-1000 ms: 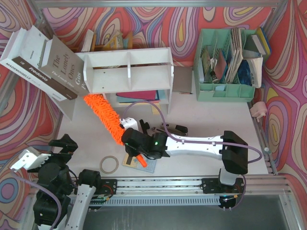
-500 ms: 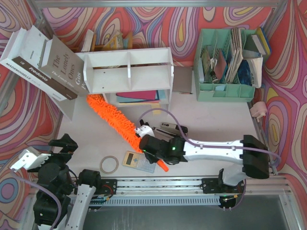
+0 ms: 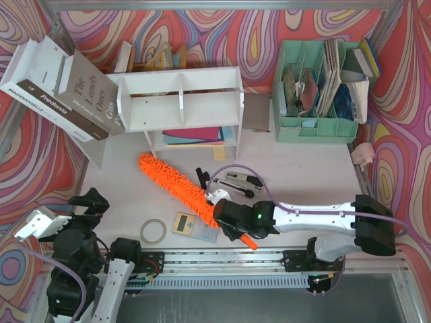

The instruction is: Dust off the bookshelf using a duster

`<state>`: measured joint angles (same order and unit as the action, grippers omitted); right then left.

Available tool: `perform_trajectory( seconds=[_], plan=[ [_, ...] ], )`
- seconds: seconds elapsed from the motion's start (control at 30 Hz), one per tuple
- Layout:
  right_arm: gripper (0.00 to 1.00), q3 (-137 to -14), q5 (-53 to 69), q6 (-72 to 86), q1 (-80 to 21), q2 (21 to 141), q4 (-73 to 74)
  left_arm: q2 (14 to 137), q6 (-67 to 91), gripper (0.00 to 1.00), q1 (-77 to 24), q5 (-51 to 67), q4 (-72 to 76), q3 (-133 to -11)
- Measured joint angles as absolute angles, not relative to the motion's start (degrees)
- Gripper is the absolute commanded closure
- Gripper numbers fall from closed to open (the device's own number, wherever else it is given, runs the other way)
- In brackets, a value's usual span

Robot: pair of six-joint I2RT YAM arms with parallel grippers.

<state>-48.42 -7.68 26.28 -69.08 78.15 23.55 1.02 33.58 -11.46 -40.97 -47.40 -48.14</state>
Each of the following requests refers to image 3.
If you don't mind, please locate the orange microfiber duster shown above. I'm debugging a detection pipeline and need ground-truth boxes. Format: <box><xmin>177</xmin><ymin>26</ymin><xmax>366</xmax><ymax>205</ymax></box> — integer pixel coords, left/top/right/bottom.
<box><xmin>137</xmin><ymin>153</ymin><xmax>259</xmax><ymax>252</ymax></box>

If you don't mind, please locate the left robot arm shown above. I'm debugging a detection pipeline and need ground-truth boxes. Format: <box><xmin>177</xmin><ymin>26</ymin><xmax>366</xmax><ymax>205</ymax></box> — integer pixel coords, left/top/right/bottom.
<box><xmin>42</xmin><ymin>188</ymin><xmax>143</xmax><ymax>322</ymax></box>

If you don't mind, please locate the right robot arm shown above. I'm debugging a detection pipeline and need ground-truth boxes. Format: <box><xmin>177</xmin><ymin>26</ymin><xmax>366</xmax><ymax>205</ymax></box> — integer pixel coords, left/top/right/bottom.
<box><xmin>213</xmin><ymin>194</ymin><xmax>397</xmax><ymax>262</ymax></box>

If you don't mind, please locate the white wooden bookshelf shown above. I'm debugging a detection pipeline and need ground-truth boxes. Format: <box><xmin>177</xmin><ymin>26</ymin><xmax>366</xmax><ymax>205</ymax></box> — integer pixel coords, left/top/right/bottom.
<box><xmin>108</xmin><ymin>67</ymin><xmax>244</xmax><ymax>157</ymax></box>

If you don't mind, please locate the black silver stapler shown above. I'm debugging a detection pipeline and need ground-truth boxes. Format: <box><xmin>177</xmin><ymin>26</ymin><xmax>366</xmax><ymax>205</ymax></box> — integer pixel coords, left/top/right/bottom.
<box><xmin>225</xmin><ymin>172</ymin><xmax>263</xmax><ymax>192</ymax></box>

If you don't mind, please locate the masking tape roll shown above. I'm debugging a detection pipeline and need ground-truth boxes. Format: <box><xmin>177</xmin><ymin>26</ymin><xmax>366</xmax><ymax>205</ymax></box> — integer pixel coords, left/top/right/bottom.
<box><xmin>139</xmin><ymin>219</ymin><xmax>167</xmax><ymax>245</ymax></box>

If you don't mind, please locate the yellow grey calculator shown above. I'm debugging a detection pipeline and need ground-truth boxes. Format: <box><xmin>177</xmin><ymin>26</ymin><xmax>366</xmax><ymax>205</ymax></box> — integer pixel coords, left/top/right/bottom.
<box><xmin>172</xmin><ymin>212</ymin><xmax>220</xmax><ymax>244</ymax></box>

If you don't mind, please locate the black binder clip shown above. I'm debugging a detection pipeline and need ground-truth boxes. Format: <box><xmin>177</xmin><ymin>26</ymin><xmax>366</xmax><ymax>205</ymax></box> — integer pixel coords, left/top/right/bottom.
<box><xmin>195</xmin><ymin>168</ymin><xmax>210</xmax><ymax>190</ymax></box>

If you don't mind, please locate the yellow sticky note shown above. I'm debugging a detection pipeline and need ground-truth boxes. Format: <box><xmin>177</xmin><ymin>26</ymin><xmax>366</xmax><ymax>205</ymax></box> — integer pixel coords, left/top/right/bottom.
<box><xmin>212</xmin><ymin>146</ymin><xmax>226</xmax><ymax>162</ymax></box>

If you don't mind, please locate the stack of coloured paper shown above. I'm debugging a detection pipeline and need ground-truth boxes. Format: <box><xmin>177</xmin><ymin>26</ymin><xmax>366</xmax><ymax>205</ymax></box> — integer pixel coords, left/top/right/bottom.
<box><xmin>162</xmin><ymin>127</ymin><xmax>234</xmax><ymax>147</ymax></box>

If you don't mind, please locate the grey cardboard sheet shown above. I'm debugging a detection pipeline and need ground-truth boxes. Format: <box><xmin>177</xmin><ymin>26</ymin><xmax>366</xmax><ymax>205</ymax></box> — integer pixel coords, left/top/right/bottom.
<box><xmin>242</xmin><ymin>94</ymin><xmax>270</xmax><ymax>131</ymax></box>

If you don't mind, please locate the brown Lonely Ones book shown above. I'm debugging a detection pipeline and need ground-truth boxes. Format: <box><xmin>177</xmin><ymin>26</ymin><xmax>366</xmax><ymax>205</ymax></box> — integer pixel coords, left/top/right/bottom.
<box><xmin>56</xmin><ymin>50</ymin><xmax>125</xmax><ymax>135</ymax></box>

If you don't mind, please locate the pink piggy figure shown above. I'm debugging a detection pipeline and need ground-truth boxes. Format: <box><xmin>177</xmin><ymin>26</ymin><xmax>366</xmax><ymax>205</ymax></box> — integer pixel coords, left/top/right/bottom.
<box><xmin>350</xmin><ymin>142</ymin><xmax>375</xmax><ymax>172</ymax></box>

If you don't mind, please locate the Fredonia book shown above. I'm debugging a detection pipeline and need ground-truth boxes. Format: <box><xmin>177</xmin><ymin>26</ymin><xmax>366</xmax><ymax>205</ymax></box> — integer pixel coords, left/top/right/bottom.
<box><xmin>17</xmin><ymin>36</ymin><xmax>108</xmax><ymax>142</ymax></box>

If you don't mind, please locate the green desk organizer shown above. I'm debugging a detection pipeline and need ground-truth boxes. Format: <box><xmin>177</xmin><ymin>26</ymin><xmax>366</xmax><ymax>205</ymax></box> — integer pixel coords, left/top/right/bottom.
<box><xmin>271</xmin><ymin>40</ymin><xmax>358</xmax><ymax>143</ymax></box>

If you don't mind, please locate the white Mademoiselle book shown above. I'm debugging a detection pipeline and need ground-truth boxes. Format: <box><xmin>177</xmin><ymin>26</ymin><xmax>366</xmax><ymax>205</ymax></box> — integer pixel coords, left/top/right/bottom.
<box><xmin>1</xmin><ymin>40</ymin><xmax>43</xmax><ymax>111</ymax></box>

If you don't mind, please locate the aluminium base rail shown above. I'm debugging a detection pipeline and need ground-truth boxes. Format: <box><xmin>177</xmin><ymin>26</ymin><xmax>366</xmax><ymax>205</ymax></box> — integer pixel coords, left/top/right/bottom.
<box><xmin>134</xmin><ymin>248</ymin><xmax>410</xmax><ymax>276</ymax></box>

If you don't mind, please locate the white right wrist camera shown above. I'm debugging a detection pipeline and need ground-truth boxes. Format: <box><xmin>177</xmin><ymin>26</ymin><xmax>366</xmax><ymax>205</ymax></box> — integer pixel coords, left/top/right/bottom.
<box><xmin>205</xmin><ymin>189</ymin><xmax>232</xmax><ymax>205</ymax></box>

